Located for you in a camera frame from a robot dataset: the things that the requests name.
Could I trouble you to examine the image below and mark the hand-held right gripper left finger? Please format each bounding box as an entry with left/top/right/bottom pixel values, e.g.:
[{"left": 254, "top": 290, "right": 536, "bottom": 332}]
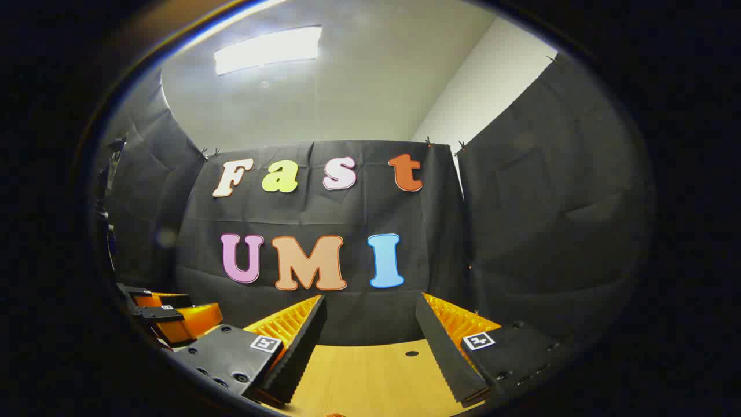
[{"left": 174, "top": 294, "right": 328, "bottom": 406}]

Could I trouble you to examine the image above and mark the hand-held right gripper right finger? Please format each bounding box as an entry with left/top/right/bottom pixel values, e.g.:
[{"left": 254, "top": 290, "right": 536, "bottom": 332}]
[{"left": 415, "top": 292, "right": 571, "bottom": 408}]

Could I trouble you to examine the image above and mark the black backdrop cloth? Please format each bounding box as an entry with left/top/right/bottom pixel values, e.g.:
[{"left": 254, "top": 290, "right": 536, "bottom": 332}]
[{"left": 96, "top": 52, "right": 658, "bottom": 371}]

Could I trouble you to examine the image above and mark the ceiling light panel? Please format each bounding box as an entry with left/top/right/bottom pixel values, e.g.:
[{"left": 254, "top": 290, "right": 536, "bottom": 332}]
[{"left": 214, "top": 26, "right": 322, "bottom": 76}]

